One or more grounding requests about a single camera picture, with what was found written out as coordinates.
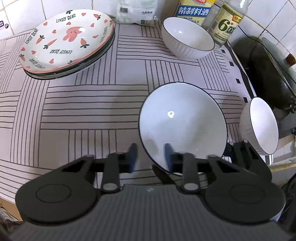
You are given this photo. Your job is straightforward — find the white bowl black rim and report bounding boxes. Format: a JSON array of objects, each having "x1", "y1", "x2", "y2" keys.
[{"x1": 138, "y1": 82, "x2": 228, "y2": 171}]

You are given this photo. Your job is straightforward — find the white sun plate black rim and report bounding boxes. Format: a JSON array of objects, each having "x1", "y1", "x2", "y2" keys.
[{"x1": 24, "y1": 32, "x2": 115, "y2": 80}]

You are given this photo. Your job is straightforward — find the white ribbed bowl right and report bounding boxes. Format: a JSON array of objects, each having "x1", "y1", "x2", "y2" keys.
[{"x1": 239, "y1": 97, "x2": 279, "y2": 156}]

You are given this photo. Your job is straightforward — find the white ribbed bowl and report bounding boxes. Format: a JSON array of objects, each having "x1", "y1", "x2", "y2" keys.
[
  {"x1": 162, "y1": 17, "x2": 215, "y2": 60},
  {"x1": 239, "y1": 97, "x2": 279, "y2": 156}
]

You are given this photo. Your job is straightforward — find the striped grey table mat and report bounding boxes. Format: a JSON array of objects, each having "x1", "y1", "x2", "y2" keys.
[{"x1": 1, "y1": 25, "x2": 255, "y2": 202}]

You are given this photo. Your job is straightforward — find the black wok with lid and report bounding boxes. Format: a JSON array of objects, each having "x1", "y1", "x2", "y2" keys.
[{"x1": 232, "y1": 37, "x2": 295, "y2": 113}]

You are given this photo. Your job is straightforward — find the pink rabbit carrot plate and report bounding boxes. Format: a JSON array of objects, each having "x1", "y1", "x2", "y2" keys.
[{"x1": 19, "y1": 9, "x2": 114, "y2": 74}]

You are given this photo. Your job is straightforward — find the white box purple label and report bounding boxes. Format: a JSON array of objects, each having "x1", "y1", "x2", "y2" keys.
[{"x1": 0, "y1": 10, "x2": 13, "y2": 39}]

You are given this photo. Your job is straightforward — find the clear vinegar bottle yellow cap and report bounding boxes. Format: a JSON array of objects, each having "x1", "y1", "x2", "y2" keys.
[{"x1": 208, "y1": 0, "x2": 250, "y2": 49}]

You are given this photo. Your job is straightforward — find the yellow label cooking wine bottle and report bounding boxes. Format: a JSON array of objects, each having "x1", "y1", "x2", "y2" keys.
[{"x1": 175, "y1": 0, "x2": 215, "y2": 26}]

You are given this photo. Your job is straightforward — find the white plastic salt bag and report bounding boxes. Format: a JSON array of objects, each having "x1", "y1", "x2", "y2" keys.
[{"x1": 115, "y1": 0, "x2": 158, "y2": 25}]

